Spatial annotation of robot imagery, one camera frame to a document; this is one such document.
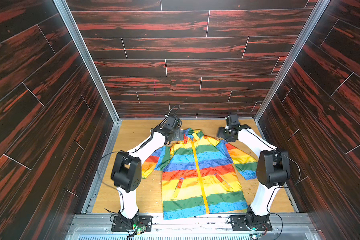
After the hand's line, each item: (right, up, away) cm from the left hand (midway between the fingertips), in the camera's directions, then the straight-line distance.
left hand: (176, 134), depth 94 cm
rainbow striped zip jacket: (+14, -26, -4) cm, 30 cm away
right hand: (+33, 0, +4) cm, 33 cm away
